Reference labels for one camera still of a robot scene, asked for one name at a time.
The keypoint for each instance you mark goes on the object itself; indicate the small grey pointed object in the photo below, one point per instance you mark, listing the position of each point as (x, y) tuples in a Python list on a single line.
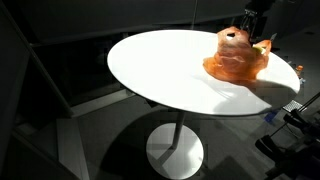
[(273, 36)]

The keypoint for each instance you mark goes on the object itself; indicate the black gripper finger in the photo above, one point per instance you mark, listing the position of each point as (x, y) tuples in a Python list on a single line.
[(254, 26), (246, 22)]

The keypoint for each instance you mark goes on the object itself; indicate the small orange bottle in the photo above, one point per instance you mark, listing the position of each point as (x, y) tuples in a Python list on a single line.
[(299, 70)]

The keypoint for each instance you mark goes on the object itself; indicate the orange plastic bag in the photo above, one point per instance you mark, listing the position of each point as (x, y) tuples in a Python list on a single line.
[(236, 63)]

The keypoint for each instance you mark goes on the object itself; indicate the blue floor object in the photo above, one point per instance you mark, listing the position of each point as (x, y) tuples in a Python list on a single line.
[(271, 115)]

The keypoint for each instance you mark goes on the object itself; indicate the dark jar with yellow lid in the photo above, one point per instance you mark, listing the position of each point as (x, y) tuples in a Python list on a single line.
[(258, 50)]

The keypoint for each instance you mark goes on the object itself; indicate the white table pedestal base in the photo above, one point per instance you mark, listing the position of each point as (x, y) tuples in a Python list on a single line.
[(175, 150)]

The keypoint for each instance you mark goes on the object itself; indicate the perforated metal plate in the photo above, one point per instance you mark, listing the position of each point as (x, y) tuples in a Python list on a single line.
[(292, 105)]

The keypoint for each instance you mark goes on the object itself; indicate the thin metal rod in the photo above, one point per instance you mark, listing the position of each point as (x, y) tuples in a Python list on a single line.
[(309, 101)]

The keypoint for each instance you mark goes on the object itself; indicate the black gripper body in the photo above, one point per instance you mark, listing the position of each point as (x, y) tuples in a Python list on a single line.
[(256, 7)]

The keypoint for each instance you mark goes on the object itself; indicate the black clamp stand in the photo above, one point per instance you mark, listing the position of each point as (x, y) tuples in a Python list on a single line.
[(301, 122), (276, 153)]

